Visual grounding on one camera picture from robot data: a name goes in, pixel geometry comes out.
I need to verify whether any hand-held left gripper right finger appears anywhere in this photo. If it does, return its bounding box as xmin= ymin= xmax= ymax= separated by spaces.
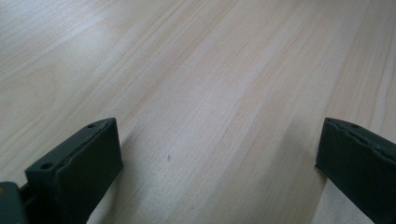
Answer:
xmin=315 ymin=117 xmax=396 ymax=224

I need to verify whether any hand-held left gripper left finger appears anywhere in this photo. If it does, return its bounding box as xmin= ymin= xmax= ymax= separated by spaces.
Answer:
xmin=24 ymin=117 xmax=124 ymax=224

